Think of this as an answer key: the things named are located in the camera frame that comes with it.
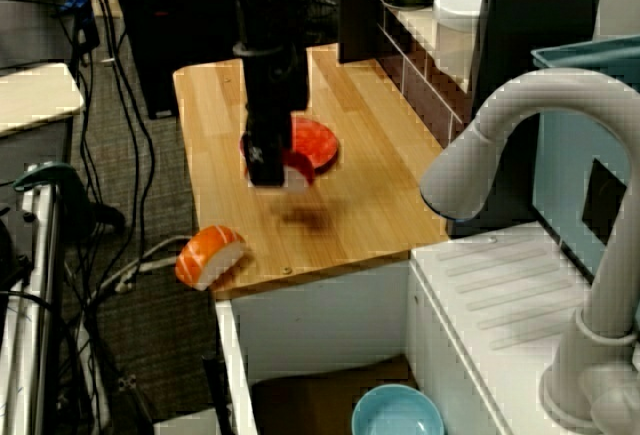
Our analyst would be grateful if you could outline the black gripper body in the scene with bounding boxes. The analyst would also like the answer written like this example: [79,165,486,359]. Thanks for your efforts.
[232,40,312,129]

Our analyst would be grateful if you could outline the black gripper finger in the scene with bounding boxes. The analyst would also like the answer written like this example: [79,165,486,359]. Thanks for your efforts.
[278,113,297,155]
[245,127,287,189]

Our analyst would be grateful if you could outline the red plate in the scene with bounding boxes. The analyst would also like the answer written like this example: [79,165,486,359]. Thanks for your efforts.
[238,115,341,174]

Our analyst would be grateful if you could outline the red tuna sushi toy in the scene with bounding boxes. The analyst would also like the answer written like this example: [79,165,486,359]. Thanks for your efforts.
[282,148,317,192]

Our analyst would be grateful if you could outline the orange salmon sushi toy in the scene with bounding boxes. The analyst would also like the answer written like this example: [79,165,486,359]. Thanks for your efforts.
[173,225,247,292]

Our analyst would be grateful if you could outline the dark upright shelf panel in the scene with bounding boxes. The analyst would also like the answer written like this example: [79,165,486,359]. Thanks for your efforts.
[338,0,387,65]
[447,0,609,237]

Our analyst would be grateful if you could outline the dark tiled backsplash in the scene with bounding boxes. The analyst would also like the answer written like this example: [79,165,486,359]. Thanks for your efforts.
[377,7,466,149]

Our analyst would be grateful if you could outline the white plastic container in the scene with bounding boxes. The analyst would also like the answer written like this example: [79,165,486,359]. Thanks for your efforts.
[432,0,489,94]

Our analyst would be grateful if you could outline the cream board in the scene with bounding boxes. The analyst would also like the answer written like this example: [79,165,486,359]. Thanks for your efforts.
[0,62,85,139]

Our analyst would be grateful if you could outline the white toy kitchen cabinet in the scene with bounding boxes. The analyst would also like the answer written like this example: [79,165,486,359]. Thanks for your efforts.
[213,219,640,435]

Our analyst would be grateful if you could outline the grey toy faucet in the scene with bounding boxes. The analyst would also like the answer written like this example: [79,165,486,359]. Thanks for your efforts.
[418,68,640,431]

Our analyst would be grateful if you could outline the light blue bowl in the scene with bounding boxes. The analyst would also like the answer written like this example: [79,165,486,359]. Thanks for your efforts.
[350,384,445,435]

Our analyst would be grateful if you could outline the blue plastic bin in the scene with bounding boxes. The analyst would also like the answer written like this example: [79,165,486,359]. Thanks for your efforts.
[530,37,640,281]

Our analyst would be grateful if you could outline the black cable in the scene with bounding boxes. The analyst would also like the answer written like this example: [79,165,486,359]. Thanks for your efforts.
[92,0,156,306]

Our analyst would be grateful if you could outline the white cable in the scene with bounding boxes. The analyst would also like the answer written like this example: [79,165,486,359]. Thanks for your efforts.
[88,234,194,301]

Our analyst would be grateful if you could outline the aluminium frame rail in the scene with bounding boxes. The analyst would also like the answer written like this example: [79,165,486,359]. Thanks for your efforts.
[0,174,66,435]

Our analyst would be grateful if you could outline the black bracket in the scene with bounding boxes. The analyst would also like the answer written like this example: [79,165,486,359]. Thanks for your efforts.
[117,374,151,435]

